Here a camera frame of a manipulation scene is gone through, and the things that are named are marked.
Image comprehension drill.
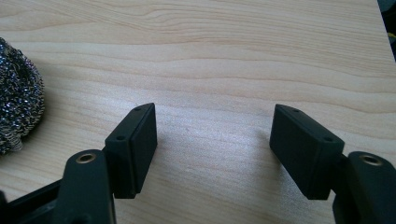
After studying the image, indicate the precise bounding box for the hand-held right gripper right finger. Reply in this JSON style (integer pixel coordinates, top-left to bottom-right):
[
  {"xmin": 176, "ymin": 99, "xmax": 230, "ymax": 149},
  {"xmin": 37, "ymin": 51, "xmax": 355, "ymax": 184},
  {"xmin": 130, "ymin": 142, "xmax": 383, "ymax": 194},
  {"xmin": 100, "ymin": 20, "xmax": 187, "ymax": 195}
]
[{"xmin": 269, "ymin": 104, "xmax": 346, "ymax": 201}]

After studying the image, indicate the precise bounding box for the steel wool scouring ball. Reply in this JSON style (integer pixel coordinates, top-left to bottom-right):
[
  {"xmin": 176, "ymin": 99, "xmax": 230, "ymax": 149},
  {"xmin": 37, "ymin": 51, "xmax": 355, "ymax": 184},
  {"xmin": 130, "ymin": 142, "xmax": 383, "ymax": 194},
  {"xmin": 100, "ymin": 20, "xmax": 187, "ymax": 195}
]
[{"xmin": 0, "ymin": 36, "xmax": 46, "ymax": 156}]

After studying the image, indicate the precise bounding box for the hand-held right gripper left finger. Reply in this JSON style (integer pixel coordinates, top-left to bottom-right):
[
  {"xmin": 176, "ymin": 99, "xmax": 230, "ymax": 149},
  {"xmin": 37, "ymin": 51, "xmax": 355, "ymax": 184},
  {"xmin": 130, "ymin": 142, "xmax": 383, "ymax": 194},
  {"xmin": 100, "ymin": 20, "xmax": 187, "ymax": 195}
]
[{"xmin": 105, "ymin": 102, "xmax": 159, "ymax": 200}]

